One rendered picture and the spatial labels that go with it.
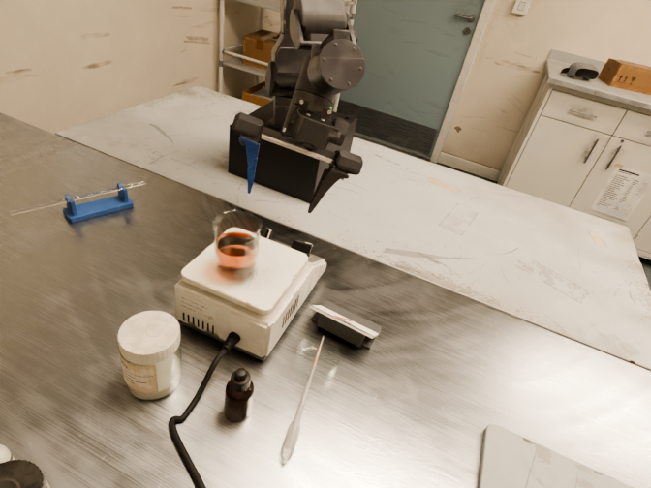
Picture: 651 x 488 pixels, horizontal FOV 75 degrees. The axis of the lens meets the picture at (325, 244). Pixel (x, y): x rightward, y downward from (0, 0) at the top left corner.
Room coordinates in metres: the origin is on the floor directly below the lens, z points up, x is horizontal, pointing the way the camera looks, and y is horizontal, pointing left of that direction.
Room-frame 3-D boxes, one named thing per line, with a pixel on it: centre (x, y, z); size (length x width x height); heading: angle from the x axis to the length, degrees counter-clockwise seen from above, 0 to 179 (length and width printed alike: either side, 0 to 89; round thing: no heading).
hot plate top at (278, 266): (0.39, 0.09, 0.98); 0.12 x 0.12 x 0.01; 75
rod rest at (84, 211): (0.55, 0.38, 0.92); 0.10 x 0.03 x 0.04; 141
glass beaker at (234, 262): (0.37, 0.10, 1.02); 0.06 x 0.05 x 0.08; 148
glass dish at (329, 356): (0.34, -0.02, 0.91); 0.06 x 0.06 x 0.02
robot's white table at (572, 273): (0.84, -0.04, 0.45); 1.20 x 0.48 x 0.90; 74
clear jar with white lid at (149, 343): (0.27, 0.16, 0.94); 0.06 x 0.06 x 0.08
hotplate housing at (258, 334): (0.42, 0.08, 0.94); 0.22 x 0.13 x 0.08; 165
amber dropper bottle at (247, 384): (0.25, 0.06, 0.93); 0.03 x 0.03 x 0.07
